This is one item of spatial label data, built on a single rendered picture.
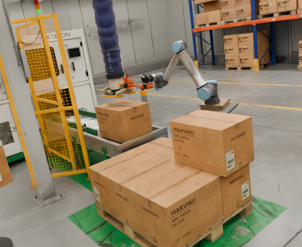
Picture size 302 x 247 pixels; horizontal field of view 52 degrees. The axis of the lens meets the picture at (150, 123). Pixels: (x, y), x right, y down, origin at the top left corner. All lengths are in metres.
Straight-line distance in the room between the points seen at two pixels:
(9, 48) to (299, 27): 9.68
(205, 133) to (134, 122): 1.25
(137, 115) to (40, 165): 1.27
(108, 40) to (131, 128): 1.02
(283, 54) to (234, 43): 1.73
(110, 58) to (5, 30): 1.13
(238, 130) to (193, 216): 0.78
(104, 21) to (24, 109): 1.32
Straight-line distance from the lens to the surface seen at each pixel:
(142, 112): 3.68
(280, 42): 12.00
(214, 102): 3.80
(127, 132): 3.58
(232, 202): 2.88
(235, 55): 11.54
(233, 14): 11.37
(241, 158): 2.73
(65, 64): 3.92
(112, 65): 3.71
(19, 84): 3.69
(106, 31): 3.68
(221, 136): 2.48
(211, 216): 2.71
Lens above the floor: 1.74
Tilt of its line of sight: 16 degrees down
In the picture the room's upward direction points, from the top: 9 degrees counter-clockwise
